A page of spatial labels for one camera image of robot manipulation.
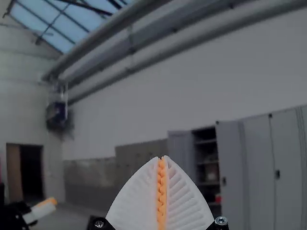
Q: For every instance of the blue wall heater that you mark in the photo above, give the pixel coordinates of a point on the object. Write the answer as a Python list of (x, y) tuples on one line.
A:
[(57, 115)]

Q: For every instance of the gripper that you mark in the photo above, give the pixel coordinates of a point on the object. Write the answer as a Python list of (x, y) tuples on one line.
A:
[(13, 218)]

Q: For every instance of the red box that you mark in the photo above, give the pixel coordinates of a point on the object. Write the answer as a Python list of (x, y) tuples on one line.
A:
[(218, 199)]

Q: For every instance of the grey ceiling pipe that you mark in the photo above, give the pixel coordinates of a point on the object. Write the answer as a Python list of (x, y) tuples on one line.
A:
[(96, 44), (168, 24)]

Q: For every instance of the skylight window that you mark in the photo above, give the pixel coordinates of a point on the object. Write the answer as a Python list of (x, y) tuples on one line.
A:
[(60, 21)]

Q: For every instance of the grey cupboard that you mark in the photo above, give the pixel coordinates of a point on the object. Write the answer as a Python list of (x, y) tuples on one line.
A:
[(283, 167), (206, 155)]

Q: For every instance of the brown door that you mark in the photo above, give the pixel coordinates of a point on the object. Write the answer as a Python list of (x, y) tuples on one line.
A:
[(14, 172)]

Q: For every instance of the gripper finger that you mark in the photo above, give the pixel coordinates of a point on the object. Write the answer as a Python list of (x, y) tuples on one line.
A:
[(134, 206), (189, 206)]

